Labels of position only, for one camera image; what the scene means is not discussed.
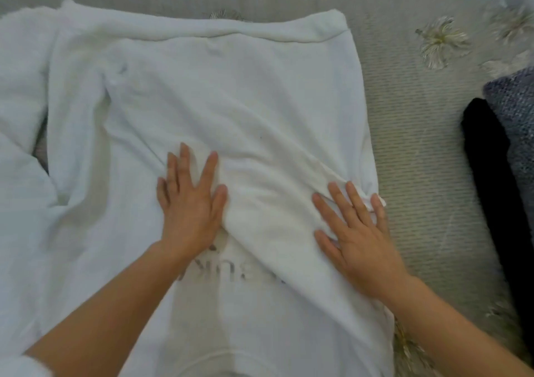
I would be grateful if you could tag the person's left hand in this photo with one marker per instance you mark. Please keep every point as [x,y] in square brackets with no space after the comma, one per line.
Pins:
[190,216]

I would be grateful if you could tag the black folded garment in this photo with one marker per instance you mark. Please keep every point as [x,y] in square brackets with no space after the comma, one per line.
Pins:
[498,205]

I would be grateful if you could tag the person's left middle finger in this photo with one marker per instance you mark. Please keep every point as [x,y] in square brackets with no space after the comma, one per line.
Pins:
[185,166]

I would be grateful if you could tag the person's right little finger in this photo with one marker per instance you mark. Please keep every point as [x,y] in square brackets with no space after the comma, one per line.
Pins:
[379,212]

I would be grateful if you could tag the person's left thumb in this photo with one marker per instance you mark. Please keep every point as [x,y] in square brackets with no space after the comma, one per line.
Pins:
[220,203]

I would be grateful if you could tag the person's right hand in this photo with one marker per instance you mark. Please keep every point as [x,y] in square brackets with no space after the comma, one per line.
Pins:
[362,249]

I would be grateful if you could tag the white sweatshirt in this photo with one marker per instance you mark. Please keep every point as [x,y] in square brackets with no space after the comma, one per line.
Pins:
[196,172]

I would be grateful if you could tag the person's right thumb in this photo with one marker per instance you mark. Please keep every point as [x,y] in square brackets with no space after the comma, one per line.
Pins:
[327,245]

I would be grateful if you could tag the person's left forearm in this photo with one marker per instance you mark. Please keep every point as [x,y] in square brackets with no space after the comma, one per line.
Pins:
[108,310]

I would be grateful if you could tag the person's right middle finger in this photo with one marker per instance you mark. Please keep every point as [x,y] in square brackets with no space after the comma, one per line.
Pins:
[341,201]

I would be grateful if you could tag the person's right forearm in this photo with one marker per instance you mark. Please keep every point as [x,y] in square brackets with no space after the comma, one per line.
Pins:
[448,331]

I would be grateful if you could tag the grey embroidered bedspread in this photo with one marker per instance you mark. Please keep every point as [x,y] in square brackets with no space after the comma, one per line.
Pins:
[421,151]

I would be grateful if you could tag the person's left little finger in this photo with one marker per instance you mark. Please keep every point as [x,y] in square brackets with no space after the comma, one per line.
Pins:
[162,193]

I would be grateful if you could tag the grey knitted garment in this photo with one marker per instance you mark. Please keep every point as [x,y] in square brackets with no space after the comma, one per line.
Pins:
[517,126]

